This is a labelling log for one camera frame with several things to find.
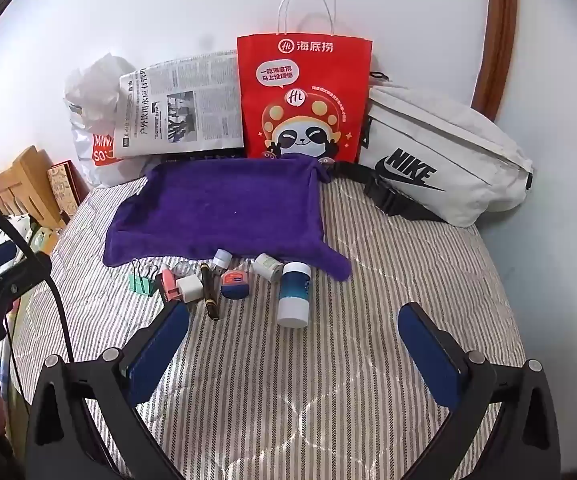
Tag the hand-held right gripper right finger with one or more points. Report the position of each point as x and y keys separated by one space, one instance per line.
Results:
x=428 y=355

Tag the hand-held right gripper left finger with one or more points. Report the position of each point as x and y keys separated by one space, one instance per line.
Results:
x=161 y=340

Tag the striped bed quilt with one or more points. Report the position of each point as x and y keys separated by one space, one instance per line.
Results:
x=368 y=310

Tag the white patterned cloth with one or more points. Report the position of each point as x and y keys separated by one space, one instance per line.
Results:
x=18 y=225

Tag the newspaper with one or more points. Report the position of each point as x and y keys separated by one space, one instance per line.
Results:
x=208 y=100

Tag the black gold pen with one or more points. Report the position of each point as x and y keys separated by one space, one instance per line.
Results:
x=209 y=295

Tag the purple towel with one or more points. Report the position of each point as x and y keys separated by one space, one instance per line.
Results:
x=218 y=210

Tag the clear suction cup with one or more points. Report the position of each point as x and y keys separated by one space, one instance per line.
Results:
x=183 y=269

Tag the white plastic bag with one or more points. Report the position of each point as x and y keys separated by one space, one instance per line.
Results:
x=88 y=160

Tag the blue white bottle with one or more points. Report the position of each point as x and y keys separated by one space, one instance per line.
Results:
x=293 y=305

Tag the wooden door frame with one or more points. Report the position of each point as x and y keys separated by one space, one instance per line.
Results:
x=498 y=35

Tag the brown patterned box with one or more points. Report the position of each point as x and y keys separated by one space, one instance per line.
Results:
x=63 y=187

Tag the white waist bag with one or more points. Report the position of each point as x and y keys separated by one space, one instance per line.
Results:
x=468 y=150

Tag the white charger plug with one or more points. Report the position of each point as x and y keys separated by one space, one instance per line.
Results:
x=189 y=290

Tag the red paper bag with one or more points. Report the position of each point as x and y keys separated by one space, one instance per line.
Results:
x=268 y=90

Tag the orange blue tape measure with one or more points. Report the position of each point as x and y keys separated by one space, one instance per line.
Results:
x=233 y=285

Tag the green binder clip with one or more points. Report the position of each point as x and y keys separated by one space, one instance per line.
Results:
x=141 y=282

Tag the wooden headboard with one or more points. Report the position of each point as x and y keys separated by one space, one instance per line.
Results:
x=23 y=175

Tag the pink utility knife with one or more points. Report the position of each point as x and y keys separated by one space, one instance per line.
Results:
x=169 y=287

